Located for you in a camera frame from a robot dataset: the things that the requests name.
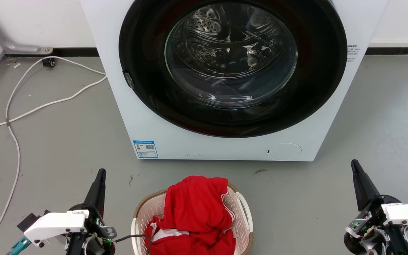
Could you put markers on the black text label sticker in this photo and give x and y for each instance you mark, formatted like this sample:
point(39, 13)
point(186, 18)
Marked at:
point(351, 53)

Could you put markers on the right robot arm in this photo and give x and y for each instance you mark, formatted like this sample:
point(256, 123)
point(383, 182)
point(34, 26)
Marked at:
point(400, 242)

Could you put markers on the red white-striped garment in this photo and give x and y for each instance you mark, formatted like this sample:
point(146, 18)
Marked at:
point(193, 216)

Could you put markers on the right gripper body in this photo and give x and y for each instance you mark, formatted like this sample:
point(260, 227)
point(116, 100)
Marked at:
point(365, 230)

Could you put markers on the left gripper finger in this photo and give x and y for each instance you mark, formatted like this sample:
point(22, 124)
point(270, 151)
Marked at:
point(93, 193)
point(100, 198)

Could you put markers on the white front-load washing machine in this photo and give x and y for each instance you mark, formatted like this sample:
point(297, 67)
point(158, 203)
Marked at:
point(221, 145)

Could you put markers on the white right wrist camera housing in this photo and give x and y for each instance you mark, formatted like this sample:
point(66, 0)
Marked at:
point(407, 214)

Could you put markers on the beige plastic laundry basket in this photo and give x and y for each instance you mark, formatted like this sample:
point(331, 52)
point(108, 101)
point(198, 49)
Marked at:
point(242, 226)

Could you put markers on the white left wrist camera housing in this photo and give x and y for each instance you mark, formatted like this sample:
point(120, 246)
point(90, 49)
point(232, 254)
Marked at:
point(55, 225)

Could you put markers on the black round washer door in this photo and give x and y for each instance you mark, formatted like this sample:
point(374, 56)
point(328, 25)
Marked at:
point(232, 67)

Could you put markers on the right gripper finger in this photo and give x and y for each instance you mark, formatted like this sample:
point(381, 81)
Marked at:
point(359, 187)
point(367, 187)

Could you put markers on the blue energy label sticker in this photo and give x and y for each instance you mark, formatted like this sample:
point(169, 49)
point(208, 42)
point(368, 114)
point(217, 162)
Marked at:
point(146, 149)

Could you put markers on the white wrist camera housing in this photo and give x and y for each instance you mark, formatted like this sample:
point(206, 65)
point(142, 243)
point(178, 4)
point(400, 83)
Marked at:
point(55, 225)
point(407, 214)

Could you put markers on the round white filter cover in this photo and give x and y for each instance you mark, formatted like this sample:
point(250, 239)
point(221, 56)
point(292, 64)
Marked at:
point(283, 151)

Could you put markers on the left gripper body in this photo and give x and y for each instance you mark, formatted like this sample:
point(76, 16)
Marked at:
point(99, 230)

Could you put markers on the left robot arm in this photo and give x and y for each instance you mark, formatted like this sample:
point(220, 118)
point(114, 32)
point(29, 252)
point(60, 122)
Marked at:
point(73, 245)

